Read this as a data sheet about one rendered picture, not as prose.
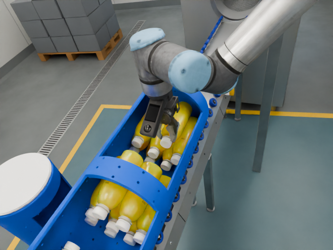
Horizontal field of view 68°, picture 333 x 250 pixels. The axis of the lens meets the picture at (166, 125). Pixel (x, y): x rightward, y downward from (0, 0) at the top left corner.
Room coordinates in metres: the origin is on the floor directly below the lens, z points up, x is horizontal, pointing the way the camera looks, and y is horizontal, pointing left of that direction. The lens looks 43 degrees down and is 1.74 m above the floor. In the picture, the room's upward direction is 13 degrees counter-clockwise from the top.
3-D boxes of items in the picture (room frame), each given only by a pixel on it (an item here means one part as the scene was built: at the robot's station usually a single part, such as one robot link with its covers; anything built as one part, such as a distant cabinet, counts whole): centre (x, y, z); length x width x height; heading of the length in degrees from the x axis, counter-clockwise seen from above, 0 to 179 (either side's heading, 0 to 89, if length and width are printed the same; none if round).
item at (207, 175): (0.87, -0.18, 0.31); 0.06 x 0.06 x 0.63; 58
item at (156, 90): (0.60, 0.00, 1.35); 0.10 x 0.09 x 0.05; 58
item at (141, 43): (0.60, 0.00, 1.44); 0.10 x 0.09 x 0.12; 31
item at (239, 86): (1.70, -0.70, 0.31); 0.06 x 0.06 x 0.63; 58
